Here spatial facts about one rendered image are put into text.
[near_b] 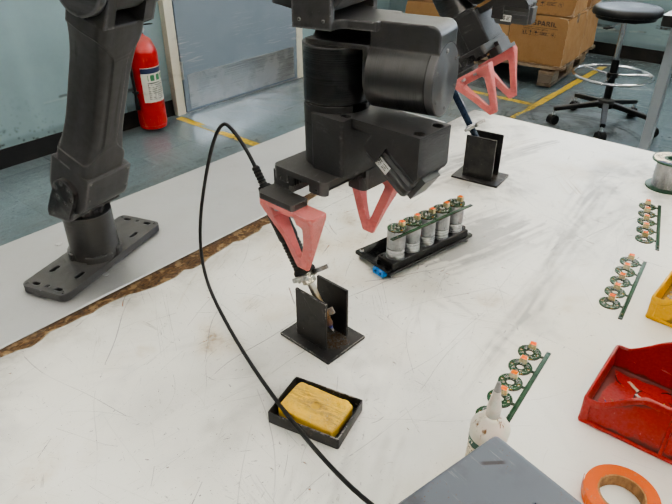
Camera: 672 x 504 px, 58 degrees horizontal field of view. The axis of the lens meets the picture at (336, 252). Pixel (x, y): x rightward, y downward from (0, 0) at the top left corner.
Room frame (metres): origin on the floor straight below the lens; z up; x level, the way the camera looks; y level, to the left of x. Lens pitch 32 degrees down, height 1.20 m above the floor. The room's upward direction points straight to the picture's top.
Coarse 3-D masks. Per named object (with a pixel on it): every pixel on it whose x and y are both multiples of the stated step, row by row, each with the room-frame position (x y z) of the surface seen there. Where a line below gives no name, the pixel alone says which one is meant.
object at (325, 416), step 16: (304, 384) 0.45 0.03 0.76; (288, 400) 0.43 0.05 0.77; (304, 400) 0.43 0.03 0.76; (320, 400) 0.43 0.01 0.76; (336, 400) 0.43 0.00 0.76; (352, 400) 0.43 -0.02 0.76; (272, 416) 0.41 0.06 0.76; (304, 416) 0.41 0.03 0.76; (320, 416) 0.41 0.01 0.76; (336, 416) 0.41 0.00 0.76; (352, 416) 0.41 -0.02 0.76; (304, 432) 0.39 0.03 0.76; (320, 432) 0.39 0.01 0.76; (336, 432) 0.39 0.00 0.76; (336, 448) 0.38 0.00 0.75
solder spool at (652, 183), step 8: (664, 152) 0.96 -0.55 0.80; (656, 160) 0.93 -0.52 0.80; (664, 160) 0.93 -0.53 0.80; (656, 168) 0.93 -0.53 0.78; (664, 168) 0.92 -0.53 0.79; (656, 176) 0.93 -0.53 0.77; (664, 176) 0.92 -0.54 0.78; (648, 184) 0.93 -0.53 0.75; (656, 184) 0.92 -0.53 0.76; (664, 184) 0.91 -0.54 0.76; (664, 192) 0.90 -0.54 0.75
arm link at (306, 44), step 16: (320, 32) 0.53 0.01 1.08; (336, 32) 0.52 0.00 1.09; (352, 32) 0.52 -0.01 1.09; (368, 32) 0.51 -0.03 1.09; (304, 48) 0.51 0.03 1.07; (320, 48) 0.50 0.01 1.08; (336, 48) 0.50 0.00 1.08; (352, 48) 0.50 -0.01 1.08; (368, 48) 0.49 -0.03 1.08; (304, 64) 0.52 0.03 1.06; (320, 64) 0.50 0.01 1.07; (336, 64) 0.50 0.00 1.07; (352, 64) 0.50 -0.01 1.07; (304, 80) 0.52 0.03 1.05; (320, 80) 0.50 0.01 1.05; (336, 80) 0.50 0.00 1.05; (352, 80) 0.50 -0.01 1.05; (304, 96) 0.52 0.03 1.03; (320, 96) 0.50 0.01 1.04; (336, 96) 0.50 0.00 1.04; (352, 96) 0.50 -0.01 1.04
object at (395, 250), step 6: (396, 228) 0.68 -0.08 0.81; (390, 234) 0.67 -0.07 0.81; (396, 234) 0.67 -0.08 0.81; (390, 240) 0.67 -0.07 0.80; (396, 240) 0.67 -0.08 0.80; (402, 240) 0.67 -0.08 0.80; (390, 246) 0.67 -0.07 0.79; (396, 246) 0.67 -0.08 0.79; (402, 246) 0.67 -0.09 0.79; (390, 252) 0.67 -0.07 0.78; (396, 252) 0.67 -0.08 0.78; (402, 252) 0.67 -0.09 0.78; (390, 258) 0.67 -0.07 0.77; (396, 258) 0.67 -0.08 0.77; (402, 258) 0.67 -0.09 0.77
